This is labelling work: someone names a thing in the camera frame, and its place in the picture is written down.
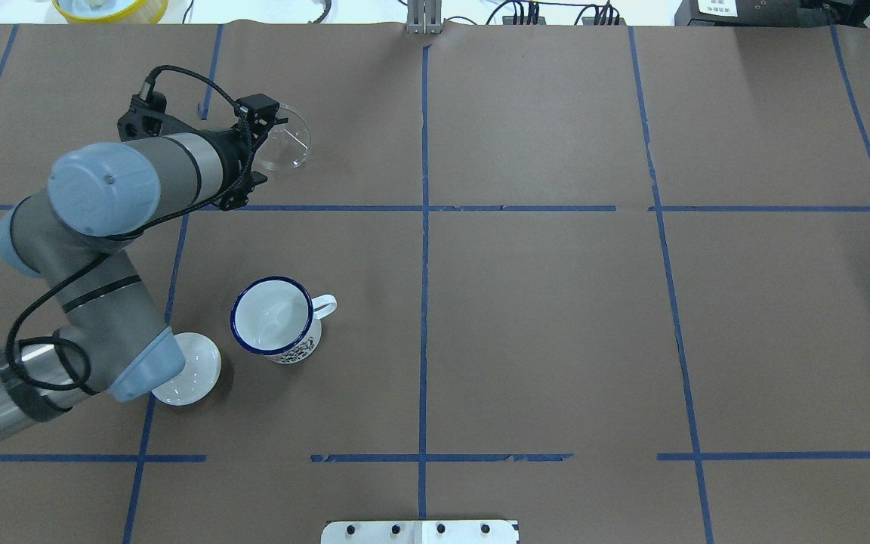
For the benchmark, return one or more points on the white mug lid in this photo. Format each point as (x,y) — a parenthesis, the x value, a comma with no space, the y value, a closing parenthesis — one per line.
(201,371)

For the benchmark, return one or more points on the white enamel mug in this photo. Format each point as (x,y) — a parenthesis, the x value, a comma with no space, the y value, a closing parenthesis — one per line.
(277,318)

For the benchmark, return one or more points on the yellow tape roll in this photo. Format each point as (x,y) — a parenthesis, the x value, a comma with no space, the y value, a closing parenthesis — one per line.
(111,12)

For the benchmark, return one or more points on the black mini computer box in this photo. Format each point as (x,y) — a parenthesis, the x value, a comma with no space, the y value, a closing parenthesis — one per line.
(782,14)

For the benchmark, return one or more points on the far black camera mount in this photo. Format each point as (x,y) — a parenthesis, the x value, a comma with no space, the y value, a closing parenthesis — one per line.
(146,117)

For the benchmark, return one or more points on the aluminium frame post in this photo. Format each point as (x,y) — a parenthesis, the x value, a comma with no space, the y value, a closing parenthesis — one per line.
(424,17)

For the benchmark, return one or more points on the white camera stand post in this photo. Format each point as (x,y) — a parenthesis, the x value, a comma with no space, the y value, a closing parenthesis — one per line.
(422,531)

